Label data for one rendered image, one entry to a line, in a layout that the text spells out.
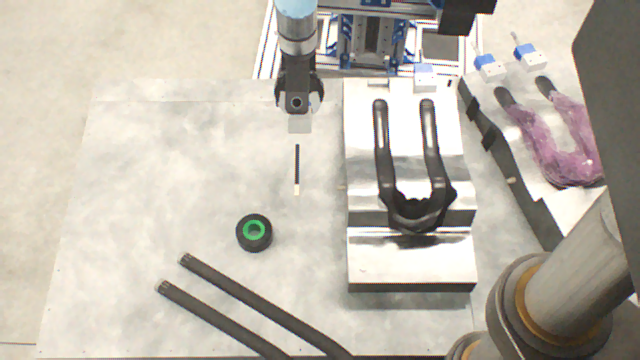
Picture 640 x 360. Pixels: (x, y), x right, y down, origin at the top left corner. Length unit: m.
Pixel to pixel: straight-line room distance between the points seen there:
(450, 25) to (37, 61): 1.79
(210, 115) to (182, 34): 1.31
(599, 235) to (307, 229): 1.02
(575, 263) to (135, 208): 1.15
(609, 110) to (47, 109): 2.56
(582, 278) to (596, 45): 0.19
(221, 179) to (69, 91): 1.42
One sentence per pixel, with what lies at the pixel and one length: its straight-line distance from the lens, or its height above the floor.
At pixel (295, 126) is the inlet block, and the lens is 1.38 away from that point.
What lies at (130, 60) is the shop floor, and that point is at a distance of 2.83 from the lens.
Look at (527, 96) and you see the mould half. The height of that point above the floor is 0.86.
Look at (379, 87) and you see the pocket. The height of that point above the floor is 0.86.
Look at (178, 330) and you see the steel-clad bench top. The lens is 1.36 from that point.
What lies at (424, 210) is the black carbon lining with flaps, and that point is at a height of 0.90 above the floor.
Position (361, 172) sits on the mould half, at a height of 0.92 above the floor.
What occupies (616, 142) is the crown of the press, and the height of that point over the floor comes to 1.83.
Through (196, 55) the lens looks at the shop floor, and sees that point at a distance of 2.78.
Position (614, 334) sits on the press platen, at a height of 1.54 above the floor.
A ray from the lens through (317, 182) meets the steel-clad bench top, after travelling 1.46.
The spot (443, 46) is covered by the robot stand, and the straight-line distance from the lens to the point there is 2.53.
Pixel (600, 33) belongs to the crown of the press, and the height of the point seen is 1.84.
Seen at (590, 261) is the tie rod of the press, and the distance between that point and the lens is 0.47.
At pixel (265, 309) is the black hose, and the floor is 0.88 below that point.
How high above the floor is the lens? 2.07
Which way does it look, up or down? 60 degrees down
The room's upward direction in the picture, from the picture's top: straight up
